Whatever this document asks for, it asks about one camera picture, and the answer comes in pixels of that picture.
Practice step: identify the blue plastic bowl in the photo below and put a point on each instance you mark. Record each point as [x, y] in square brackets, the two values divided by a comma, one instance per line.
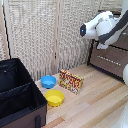
[48, 81]

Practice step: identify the yellow plastic bowl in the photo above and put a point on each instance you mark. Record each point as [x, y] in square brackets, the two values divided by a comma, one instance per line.
[54, 97]

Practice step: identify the woven folding screen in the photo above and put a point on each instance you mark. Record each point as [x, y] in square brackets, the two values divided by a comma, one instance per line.
[40, 33]

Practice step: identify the brown drawer cabinet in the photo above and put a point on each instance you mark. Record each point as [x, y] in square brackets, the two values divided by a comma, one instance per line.
[90, 56]

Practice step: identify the red yellow snack box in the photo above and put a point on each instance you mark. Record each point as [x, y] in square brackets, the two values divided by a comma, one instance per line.
[71, 81]

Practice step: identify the black fabric storage box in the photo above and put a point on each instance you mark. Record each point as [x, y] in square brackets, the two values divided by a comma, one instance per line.
[16, 96]

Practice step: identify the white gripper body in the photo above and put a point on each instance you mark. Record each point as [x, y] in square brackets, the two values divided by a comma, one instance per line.
[102, 46]

